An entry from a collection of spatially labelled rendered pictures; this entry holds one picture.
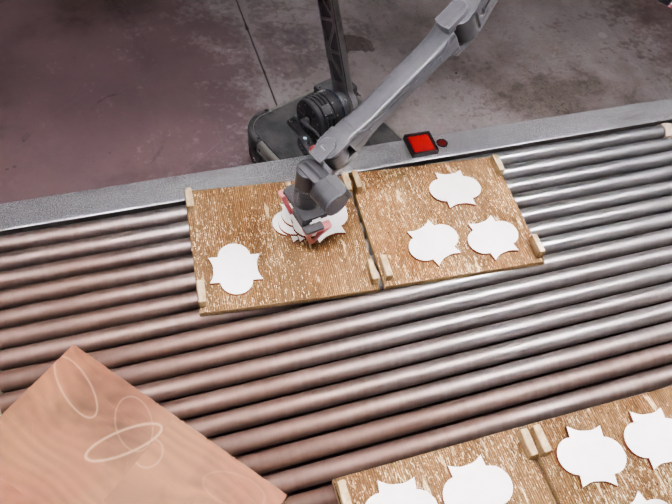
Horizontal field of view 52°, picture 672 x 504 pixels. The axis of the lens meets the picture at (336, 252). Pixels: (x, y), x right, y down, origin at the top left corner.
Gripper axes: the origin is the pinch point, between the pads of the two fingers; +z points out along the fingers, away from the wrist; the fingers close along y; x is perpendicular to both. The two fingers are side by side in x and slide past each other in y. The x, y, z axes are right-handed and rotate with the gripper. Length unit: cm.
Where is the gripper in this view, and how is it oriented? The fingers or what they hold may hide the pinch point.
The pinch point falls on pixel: (302, 225)
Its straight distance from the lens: 162.8
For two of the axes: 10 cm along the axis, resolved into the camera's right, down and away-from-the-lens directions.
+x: -8.6, 3.3, -3.8
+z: -1.2, 5.9, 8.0
